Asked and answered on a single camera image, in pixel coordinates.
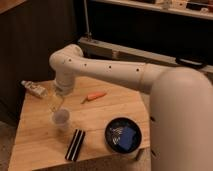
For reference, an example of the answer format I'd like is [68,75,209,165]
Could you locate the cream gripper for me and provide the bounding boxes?
[46,89,64,112]

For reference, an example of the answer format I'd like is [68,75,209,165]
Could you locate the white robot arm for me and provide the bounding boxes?
[49,44,213,171]

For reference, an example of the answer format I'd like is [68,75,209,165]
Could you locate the small clear plastic bottle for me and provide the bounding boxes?
[21,80,47,98]

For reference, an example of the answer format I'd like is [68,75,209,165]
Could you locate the orange carrot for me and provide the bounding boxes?
[81,92,107,104]

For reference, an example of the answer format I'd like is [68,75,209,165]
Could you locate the low wooden table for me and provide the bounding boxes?
[8,77,150,171]

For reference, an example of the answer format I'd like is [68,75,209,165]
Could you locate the black white striped block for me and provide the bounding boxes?
[65,129,85,161]

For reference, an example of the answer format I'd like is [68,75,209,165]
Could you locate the long grey case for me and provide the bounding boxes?
[78,37,213,74]

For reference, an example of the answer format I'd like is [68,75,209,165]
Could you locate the black round bowl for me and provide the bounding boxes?
[105,117,142,154]

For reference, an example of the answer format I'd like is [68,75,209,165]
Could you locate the blue cloth in bowl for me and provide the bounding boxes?
[118,127,136,150]

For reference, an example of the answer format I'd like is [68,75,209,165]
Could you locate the metal vertical pole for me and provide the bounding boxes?
[83,0,92,41]

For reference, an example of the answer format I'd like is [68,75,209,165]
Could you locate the wooden shelf with items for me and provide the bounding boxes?
[92,0,213,21]

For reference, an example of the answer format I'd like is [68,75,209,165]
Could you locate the black case handle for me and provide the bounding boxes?
[175,58,207,69]

